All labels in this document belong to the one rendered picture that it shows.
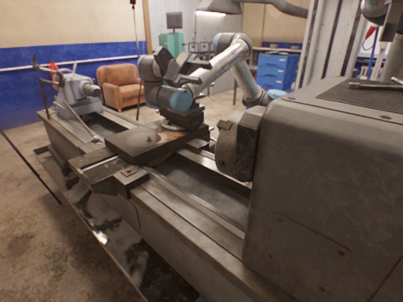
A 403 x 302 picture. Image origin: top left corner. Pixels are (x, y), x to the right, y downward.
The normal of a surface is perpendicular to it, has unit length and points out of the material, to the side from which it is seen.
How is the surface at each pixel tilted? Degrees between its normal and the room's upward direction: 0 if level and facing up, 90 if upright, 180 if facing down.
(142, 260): 0
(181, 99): 92
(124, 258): 0
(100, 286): 0
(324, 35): 90
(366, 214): 90
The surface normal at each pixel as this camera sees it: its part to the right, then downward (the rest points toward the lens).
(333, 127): -0.48, -0.37
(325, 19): -0.74, 0.32
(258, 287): 0.00, -0.88
